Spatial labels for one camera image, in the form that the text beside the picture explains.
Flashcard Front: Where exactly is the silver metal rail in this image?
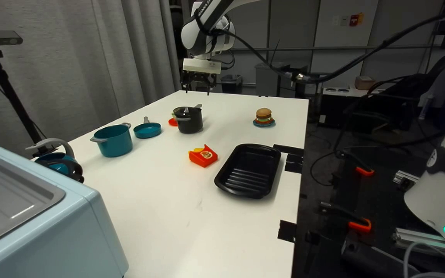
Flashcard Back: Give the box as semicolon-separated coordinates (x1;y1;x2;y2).
393;225;445;256

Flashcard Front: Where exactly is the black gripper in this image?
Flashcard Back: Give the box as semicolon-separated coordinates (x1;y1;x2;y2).
181;70;218;95

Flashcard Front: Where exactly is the toy burger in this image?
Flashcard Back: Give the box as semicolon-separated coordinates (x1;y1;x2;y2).
254;106;275;124

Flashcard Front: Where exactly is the red toy fries box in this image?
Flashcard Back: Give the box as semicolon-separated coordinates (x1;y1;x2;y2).
187;143;220;168

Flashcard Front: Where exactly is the black toy pot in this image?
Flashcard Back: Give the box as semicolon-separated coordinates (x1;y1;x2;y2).
172;109;206;135

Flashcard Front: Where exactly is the black baking tray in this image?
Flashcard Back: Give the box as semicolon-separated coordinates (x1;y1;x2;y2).
214;141;283;200

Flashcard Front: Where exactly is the light blue toaster oven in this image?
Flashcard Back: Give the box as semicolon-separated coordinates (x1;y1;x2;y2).
0;135;130;278

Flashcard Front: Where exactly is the black orange bar clamp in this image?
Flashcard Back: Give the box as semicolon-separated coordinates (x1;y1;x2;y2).
320;199;374;236
336;148;377;178

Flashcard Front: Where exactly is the black tape strip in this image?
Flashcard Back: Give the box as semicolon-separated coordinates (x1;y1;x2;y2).
277;219;300;243

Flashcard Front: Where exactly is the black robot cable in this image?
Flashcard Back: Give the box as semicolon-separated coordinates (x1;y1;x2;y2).
217;9;445;86

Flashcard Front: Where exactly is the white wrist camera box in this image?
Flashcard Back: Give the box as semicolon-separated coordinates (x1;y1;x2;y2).
181;56;224;77

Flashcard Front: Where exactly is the teal toy kettle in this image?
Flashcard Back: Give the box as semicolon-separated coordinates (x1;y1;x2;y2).
25;137;87;183

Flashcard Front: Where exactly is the teal toy pot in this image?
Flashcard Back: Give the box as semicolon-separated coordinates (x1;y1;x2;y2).
88;121;135;158

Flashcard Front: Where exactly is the orange wall sign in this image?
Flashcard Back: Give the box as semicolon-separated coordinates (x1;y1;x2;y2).
348;12;367;27

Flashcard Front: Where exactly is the teal toy plate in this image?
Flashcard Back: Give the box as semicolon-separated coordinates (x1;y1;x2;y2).
252;118;277;129

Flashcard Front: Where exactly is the brown cardboard box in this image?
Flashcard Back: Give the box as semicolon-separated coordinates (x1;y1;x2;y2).
354;73;377;90

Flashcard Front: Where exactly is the black camera tripod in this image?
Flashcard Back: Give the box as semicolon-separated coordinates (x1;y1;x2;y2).
0;29;47;151

